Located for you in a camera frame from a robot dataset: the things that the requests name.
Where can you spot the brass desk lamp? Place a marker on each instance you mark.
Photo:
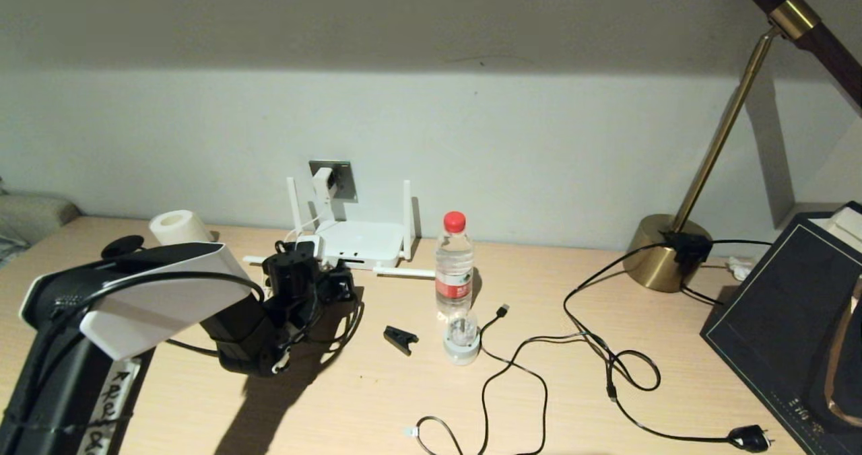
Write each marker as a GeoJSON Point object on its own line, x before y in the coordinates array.
{"type": "Point", "coordinates": [656, 260]}

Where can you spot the clear water bottle red cap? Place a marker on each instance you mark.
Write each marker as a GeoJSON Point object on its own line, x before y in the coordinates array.
{"type": "Point", "coordinates": [456, 287]}

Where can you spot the black block on lamp base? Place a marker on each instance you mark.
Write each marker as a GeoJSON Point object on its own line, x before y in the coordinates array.
{"type": "Point", "coordinates": [688, 248]}

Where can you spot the patterned fabric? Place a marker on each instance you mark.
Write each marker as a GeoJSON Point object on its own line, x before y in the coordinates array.
{"type": "Point", "coordinates": [8, 248]}

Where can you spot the white toilet paper roll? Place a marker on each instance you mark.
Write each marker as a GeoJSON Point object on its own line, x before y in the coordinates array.
{"type": "Point", "coordinates": [178, 225]}

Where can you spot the small white crumpled item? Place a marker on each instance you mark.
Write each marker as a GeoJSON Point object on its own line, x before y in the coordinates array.
{"type": "Point", "coordinates": [741, 268]}

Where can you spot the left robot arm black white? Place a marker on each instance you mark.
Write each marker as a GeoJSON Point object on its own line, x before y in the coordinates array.
{"type": "Point", "coordinates": [161, 300]}

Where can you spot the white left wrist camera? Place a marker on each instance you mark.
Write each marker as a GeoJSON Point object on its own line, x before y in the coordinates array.
{"type": "Point", "coordinates": [308, 243]}

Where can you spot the small black plastic clip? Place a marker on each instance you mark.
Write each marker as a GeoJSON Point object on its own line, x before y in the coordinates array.
{"type": "Point", "coordinates": [400, 338]}

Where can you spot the white box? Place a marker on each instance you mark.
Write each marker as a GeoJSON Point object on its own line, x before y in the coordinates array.
{"type": "Point", "coordinates": [847, 229]}

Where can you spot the white wifi router with antennas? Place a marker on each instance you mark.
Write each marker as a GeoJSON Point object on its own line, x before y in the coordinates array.
{"type": "Point", "coordinates": [367, 238]}

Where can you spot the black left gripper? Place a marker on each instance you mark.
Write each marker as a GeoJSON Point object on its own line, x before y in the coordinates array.
{"type": "Point", "coordinates": [316, 290]}

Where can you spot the grey wall power socket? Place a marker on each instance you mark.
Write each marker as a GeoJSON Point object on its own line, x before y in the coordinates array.
{"type": "Point", "coordinates": [347, 178]}

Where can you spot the dark blue gift bag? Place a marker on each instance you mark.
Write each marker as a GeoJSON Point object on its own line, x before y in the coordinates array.
{"type": "Point", "coordinates": [781, 334]}

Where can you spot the grey cushion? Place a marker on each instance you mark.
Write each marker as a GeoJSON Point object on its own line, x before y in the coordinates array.
{"type": "Point", "coordinates": [37, 214]}

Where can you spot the white handwritten label tape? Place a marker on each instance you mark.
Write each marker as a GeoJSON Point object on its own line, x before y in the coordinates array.
{"type": "Point", "coordinates": [111, 408]}

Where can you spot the small white clear-dome humidifier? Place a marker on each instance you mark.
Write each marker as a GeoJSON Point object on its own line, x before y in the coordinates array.
{"type": "Point", "coordinates": [462, 348]}

